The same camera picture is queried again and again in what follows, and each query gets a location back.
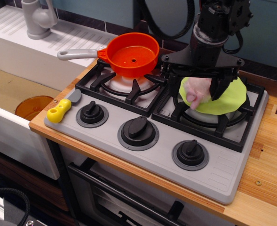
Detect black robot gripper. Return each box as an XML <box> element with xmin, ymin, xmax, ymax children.
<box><xmin>160</xmin><ymin>25</ymin><xmax>244</xmax><ymax>101</ymax></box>

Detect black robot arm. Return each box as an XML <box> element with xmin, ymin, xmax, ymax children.
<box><xmin>161</xmin><ymin>0</ymin><xmax>253</xmax><ymax>100</ymax></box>

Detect lime green round cloth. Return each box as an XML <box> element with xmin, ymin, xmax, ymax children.
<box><xmin>179</xmin><ymin>77</ymin><xmax>247</xmax><ymax>115</ymax></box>

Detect black left burner grate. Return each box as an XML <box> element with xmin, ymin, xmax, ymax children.
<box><xmin>76</xmin><ymin>59</ymin><xmax>167</xmax><ymax>117</ymax></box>

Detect black burner grate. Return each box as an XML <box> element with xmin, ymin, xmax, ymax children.
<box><xmin>76</xmin><ymin>59</ymin><xmax>167</xmax><ymax>117</ymax></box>
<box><xmin>152</xmin><ymin>78</ymin><xmax>267</xmax><ymax>152</ymax></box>

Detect black right burner grate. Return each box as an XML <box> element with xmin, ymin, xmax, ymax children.
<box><xmin>152</xmin><ymin>78</ymin><xmax>267</xmax><ymax>152</ymax></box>

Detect black right stove knob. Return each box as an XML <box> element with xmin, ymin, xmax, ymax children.
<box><xmin>172</xmin><ymin>139</ymin><xmax>209</xmax><ymax>171</ymax></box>

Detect black stove knob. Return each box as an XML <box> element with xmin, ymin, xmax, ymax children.
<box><xmin>76</xmin><ymin>101</ymin><xmax>109</xmax><ymax>128</ymax></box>
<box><xmin>117</xmin><ymin>116</ymin><xmax>159</xmax><ymax>151</ymax></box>
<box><xmin>172</xmin><ymin>139</ymin><xmax>209</xmax><ymax>171</ymax></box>

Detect black middle stove knob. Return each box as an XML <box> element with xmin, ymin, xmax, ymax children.
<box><xmin>117</xmin><ymin>116</ymin><xmax>159</xmax><ymax>151</ymax></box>

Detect grey toy stove top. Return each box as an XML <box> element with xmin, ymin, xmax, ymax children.
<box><xmin>44</xmin><ymin>86</ymin><xmax>257</xmax><ymax>204</ymax></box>

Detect black left stove knob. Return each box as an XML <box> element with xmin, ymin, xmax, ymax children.
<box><xmin>76</xmin><ymin>101</ymin><xmax>109</xmax><ymax>128</ymax></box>

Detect toy oven door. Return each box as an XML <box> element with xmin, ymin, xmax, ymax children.
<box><xmin>67</xmin><ymin>158</ymin><xmax>230</xmax><ymax>226</ymax></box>

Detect grey toy faucet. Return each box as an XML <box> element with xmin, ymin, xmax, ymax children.
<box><xmin>21</xmin><ymin>0</ymin><xmax>58</xmax><ymax>40</ymax></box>

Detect orange translucent bowl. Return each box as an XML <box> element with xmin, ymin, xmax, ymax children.
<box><xmin>15</xmin><ymin>96</ymin><xmax>53</xmax><ymax>121</ymax></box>

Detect white toy sink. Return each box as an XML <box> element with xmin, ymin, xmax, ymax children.
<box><xmin>0</xmin><ymin>6</ymin><xmax>114</xmax><ymax>180</ymax></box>

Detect orange toy pot grey handle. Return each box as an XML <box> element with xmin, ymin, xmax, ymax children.
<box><xmin>57</xmin><ymin>32</ymin><xmax>160</xmax><ymax>78</ymax></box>

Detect black cable loop background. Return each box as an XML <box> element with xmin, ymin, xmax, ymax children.
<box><xmin>138</xmin><ymin>0</ymin><xmax>198</xmax><ymax>42</ymax></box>

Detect yellow handled toy knife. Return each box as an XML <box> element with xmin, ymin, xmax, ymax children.
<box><xmin>47</xmin><ymin>89</ymin><xmax>81</xmax><ymax>123</ymax></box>

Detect black braided cable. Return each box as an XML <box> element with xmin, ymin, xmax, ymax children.
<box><xmin>0</xmin><ymin>187</ymin><xmax>31</xmax><ymax>226</ymax></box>

